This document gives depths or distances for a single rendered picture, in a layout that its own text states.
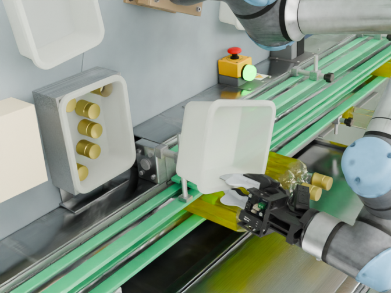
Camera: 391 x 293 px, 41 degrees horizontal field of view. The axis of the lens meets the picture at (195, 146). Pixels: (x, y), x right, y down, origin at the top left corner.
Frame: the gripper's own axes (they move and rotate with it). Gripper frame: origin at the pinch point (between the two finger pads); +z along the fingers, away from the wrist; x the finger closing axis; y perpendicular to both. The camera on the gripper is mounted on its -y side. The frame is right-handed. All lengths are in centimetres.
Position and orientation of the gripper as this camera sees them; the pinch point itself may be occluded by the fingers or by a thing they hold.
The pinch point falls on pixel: (227, 181)
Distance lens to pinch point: 104.0
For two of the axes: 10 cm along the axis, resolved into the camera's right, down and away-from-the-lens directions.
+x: -2.3, 9.3, 3.0
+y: -6.3, 0.9, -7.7
